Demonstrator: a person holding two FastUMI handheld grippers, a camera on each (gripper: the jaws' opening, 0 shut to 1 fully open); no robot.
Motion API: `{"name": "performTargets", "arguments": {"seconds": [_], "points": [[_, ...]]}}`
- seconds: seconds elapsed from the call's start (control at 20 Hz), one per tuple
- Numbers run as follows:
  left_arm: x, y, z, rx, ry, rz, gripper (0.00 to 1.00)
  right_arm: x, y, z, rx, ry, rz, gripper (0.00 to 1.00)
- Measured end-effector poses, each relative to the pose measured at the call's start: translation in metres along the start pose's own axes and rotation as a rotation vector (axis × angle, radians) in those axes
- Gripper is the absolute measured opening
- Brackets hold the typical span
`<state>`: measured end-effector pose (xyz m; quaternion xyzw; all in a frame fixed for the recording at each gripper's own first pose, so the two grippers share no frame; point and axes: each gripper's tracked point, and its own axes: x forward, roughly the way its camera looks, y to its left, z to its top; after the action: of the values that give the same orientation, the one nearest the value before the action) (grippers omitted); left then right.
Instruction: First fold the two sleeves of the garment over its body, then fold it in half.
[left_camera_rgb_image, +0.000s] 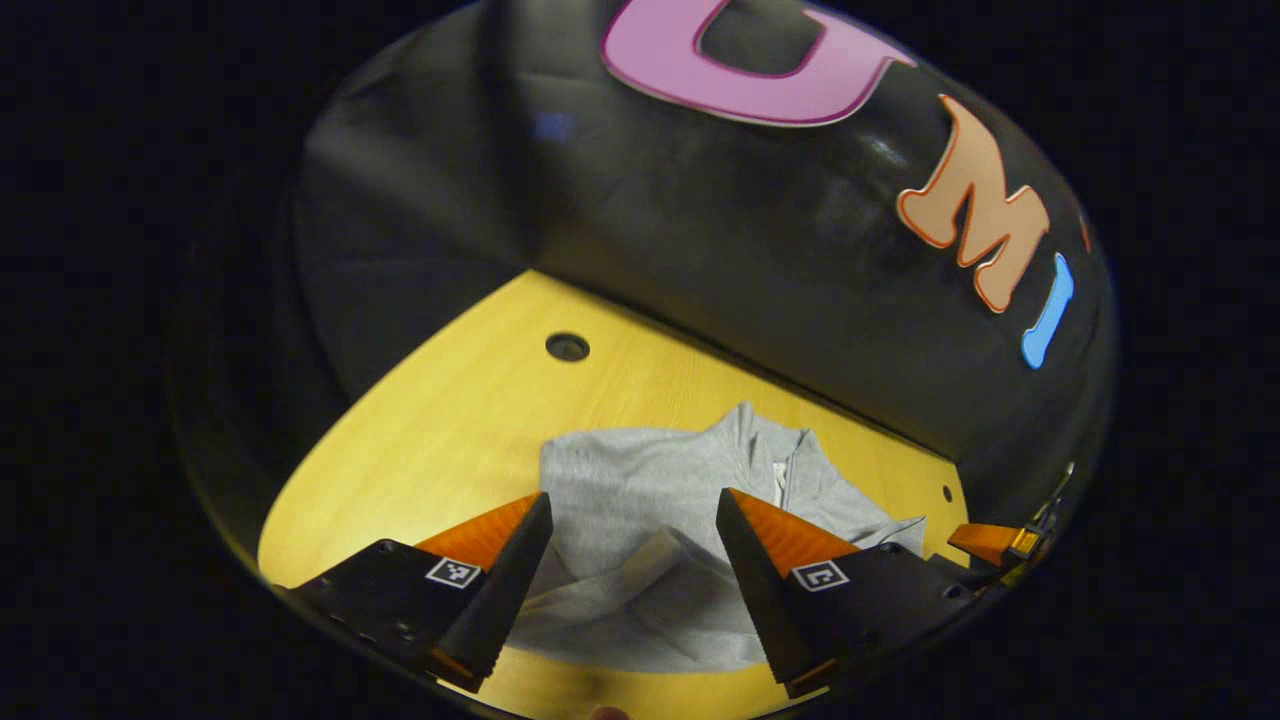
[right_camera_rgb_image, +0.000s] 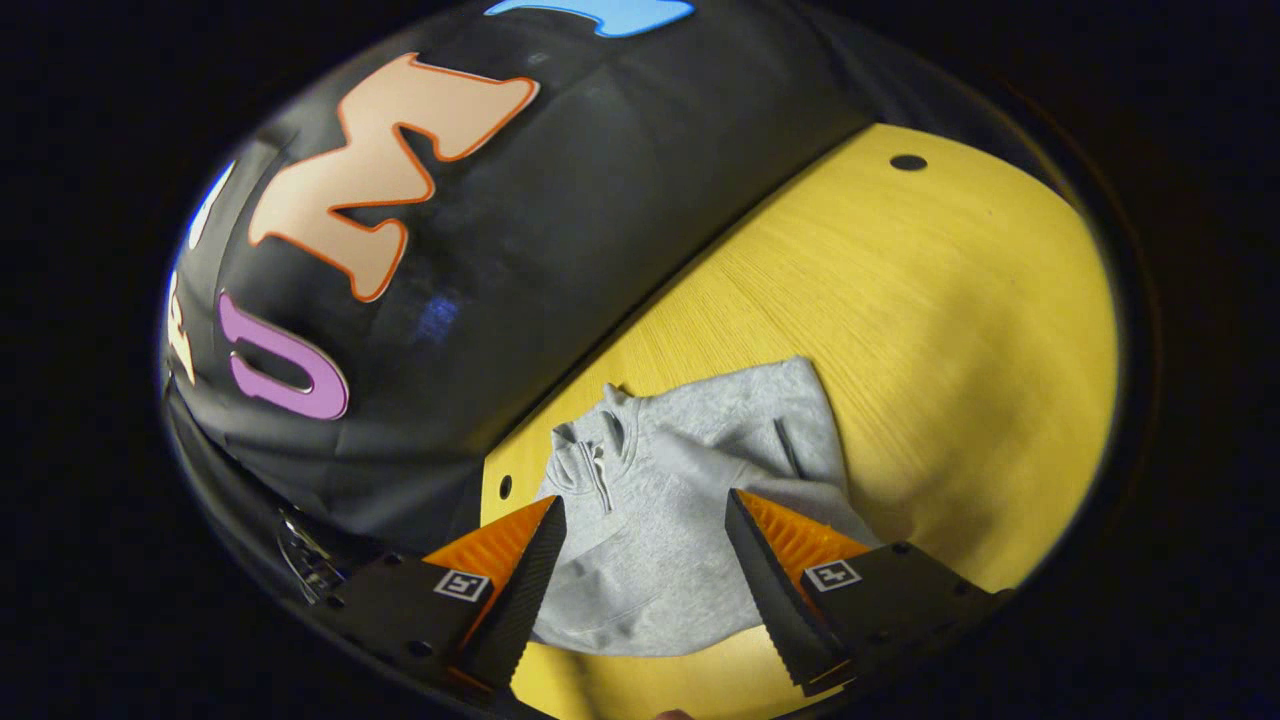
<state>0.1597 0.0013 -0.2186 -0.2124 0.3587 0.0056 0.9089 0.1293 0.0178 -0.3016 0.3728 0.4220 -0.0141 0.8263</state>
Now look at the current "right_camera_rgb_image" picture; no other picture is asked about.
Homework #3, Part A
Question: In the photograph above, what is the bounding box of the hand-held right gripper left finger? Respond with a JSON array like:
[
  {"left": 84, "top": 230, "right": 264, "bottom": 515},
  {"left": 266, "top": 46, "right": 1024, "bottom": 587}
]
[{"left": 318, "top": 495, "right": 569, "bottom": 693}]

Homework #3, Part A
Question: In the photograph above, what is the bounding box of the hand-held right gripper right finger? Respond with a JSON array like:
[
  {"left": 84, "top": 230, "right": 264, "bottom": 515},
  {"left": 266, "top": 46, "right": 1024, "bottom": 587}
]
[{"left": 724, "top": 488, "right": 1013, "bottom": 699}]

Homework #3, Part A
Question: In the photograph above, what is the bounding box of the grey zip-neck sweatshirt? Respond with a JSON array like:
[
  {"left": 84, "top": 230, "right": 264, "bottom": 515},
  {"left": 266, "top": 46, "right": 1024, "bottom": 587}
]
[{"left": 530, "top": 357, "right": 881, "bottom": 658}]

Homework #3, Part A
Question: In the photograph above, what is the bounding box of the metal clamp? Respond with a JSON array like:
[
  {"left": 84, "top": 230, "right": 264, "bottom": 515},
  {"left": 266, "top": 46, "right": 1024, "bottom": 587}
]
[{"left": 278, "top": 510, "right": 347, "bottom": 603}]

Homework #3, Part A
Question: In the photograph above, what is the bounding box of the black backdrop cloth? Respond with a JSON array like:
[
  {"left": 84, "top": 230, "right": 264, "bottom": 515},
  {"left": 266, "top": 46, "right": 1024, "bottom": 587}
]
[{"left": 160, "top": 0, "right": 1001, "bottom": 566}]

